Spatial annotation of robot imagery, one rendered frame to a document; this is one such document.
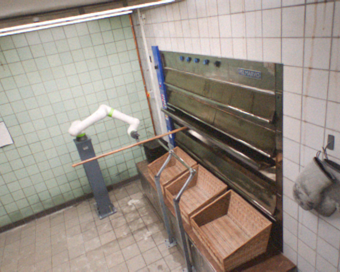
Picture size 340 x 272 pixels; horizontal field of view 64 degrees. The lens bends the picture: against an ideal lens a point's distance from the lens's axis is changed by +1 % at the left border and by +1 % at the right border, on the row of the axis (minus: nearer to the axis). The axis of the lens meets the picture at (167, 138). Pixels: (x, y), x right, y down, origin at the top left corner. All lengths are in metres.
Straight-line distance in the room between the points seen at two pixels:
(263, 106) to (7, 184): 3.62
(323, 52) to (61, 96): 3.29
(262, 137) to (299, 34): 0.78
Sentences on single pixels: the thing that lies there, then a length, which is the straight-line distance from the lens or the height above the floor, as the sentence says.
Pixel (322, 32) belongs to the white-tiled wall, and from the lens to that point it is 1.58.
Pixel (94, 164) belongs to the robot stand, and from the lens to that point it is 3.78.
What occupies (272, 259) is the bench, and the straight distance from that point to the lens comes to 2.52.
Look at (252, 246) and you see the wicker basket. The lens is 2.43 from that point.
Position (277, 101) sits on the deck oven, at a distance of 1.87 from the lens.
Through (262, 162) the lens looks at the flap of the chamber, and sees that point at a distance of 2.08.
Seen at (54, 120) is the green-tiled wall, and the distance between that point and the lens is 4.15.
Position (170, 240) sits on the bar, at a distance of 3.45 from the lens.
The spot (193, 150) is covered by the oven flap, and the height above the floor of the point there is 0.97.
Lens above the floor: 2.48
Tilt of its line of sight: 24 degrees down
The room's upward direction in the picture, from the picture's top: 11 degrees counter-clockwise
